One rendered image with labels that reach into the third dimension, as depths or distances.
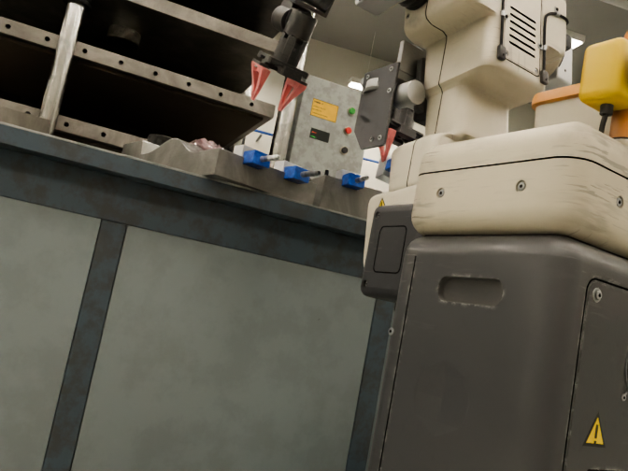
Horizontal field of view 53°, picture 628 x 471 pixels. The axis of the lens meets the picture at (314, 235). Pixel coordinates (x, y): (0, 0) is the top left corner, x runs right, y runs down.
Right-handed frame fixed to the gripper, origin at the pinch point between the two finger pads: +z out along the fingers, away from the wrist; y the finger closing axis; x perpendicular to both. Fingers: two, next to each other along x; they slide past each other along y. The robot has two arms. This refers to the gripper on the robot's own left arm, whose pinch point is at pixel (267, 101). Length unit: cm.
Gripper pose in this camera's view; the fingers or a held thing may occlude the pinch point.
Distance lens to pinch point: 140.5
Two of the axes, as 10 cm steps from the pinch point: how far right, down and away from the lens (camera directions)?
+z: -4.2, 8.7, 2.5
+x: 4.2, 4.3, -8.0
